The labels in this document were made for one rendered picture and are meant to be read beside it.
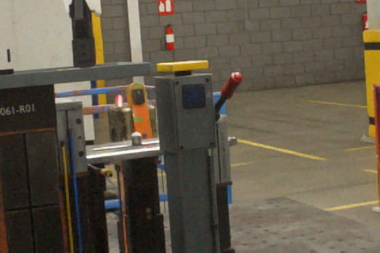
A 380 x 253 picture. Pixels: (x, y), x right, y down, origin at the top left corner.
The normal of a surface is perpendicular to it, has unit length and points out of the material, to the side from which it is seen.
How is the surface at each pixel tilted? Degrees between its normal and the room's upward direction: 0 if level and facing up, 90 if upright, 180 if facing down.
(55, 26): 90
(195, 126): 90
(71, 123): 90
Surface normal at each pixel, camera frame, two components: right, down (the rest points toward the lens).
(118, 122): -0.92, 0.09
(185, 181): 0.39, 0.02
